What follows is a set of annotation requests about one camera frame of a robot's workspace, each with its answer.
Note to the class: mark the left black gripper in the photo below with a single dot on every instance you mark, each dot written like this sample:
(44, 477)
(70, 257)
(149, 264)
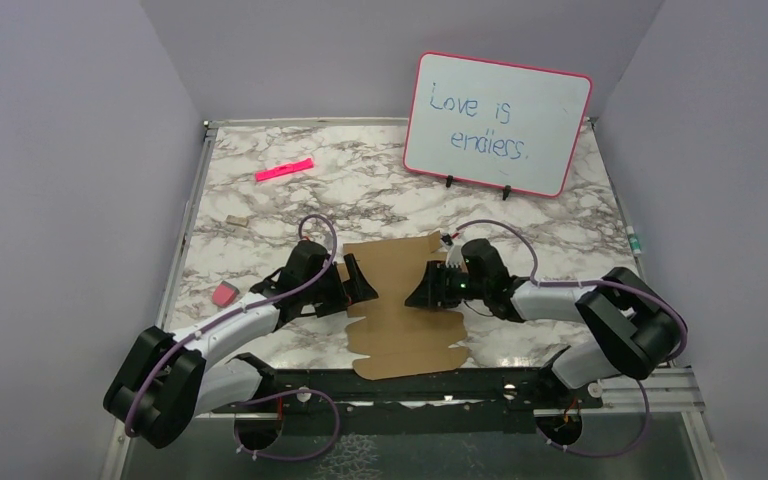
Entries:
(355, 289)

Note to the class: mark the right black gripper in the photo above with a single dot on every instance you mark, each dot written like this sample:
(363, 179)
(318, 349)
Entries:
(432, 290)

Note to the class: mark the brown cardboard box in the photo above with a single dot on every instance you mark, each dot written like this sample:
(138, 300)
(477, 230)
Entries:
(392, 339)

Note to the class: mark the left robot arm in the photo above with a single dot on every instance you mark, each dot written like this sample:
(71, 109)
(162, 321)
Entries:
(168, 378)

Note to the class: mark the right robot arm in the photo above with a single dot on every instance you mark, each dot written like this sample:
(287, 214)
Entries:
(633, 330)

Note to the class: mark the pink eraser block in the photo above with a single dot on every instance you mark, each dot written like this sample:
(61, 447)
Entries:
(224, 294)

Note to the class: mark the small tan cardboard scrap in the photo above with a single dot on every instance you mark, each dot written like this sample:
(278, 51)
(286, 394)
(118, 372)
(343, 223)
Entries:
(236, 221)

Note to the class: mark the pink marker pen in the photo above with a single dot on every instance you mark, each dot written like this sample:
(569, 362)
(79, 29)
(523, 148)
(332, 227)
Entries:
(284, 170)

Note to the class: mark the pink framed whiteboard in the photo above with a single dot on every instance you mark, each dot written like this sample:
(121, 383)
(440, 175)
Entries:
(495, 124)

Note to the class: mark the green white small bottle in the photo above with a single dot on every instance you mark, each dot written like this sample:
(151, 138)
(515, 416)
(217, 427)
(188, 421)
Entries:
(633, 240)

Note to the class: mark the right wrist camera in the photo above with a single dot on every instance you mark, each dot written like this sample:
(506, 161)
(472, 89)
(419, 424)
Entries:
(452, 243)

